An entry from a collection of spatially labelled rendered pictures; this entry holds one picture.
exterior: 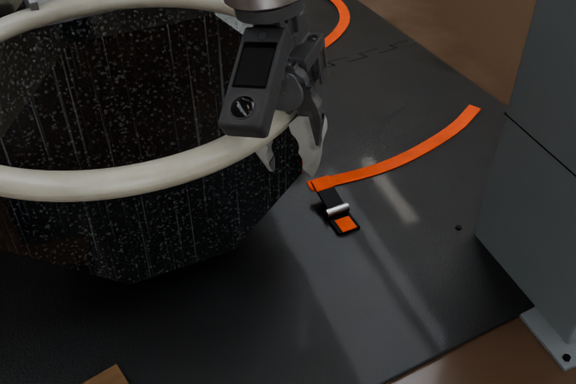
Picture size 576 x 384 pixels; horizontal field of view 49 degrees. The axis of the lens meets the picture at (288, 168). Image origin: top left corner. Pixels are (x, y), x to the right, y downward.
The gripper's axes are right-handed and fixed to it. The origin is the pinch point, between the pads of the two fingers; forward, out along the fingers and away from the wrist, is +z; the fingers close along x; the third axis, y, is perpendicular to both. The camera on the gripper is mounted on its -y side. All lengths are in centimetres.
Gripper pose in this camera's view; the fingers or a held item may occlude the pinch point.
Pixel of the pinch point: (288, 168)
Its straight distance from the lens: 73.4
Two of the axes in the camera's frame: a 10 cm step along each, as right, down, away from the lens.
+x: -9.2, -1.2, 3.7
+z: 1.4, 7.9, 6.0
